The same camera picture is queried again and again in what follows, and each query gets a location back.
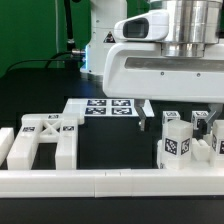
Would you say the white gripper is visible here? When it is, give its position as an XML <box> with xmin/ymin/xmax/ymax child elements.
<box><xmin>103</xmin><ymin>8</ymin><xmax>224</xmax><ymax>131</ymax></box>

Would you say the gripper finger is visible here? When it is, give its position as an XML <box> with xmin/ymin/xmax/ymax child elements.
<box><xmin>202</xmin><ymin>103</ymin><xmax>223</xmax><ymax>134</ymax></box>

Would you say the white chair seat part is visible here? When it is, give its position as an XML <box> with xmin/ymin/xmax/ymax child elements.
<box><xmin>157</xmin><ymin>138</ymin><xmax>210</xmax><ymax>169</ymax></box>

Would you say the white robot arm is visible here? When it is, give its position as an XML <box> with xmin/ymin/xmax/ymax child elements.
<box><xmin>81</xmin><ymin>0</ymin><xmax>224</xmax><ymax>131</ymax></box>

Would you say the white tagged cube right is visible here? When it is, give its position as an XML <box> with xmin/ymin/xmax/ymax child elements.
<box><xmin>191</xmin><ymin>111</ymin><xmax>208</xmax><ymax>130</ymax></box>

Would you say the white tagged cube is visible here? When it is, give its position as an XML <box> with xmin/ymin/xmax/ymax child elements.
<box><xmin>162</xmin><ymin>111</ymin><xmax>180</xmax><ymax>124</ymax></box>
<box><xmin>191</xmin><ymin>111</ymin><xmax>208</xmax><ymax>130</ymax></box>

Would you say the white tagged cube left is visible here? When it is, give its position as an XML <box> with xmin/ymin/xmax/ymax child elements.
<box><xmin>162</xmin><ymin>111</ymin><xmax>180</xmax><ymax>124</ymax></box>

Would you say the white marker base plate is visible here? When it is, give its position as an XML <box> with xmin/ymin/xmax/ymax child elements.
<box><xmin>62</xmin><ymin>97</ymin><xmax>155</xmax><ymax>118</ymax></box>

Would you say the white front fence wall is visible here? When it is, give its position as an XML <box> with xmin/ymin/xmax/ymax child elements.
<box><xmin>0</xmin><ymin>169</ymin><xmax>224</xmax><ymax>198</ymax></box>

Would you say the white fence wall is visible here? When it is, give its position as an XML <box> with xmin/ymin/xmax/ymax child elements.
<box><xmin>0</xmin><ymin>169</ymin><xmax>224</xmax><ymax>198</ymax></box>
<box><xmin>0</xmin><ymin>127</ymin><xmax>14</xmax><ymax>166</ymax></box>

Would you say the black cable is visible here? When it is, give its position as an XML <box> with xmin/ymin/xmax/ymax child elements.
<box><xmin>4</xmin><ymin>49</ymin><xmax>86</xmax><ymax>76</ymax></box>

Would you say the white chair back frame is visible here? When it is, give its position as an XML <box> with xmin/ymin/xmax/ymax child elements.
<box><xmin>7</xmin><ymin>113</ymin><xmax>85</xmax><ymax>170</ymax></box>

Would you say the black vertical hose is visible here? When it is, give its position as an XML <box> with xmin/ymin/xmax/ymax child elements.
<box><xmin>63</xmin><ymin>0</ymin><xmax>76</xmax><ymax>52</ymax></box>

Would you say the white left fence wall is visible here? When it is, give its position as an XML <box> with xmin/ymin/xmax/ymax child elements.
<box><xmin>0</xmin><ymin>127</ymin><xmax>14</xmax><ymax>166</ymax></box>

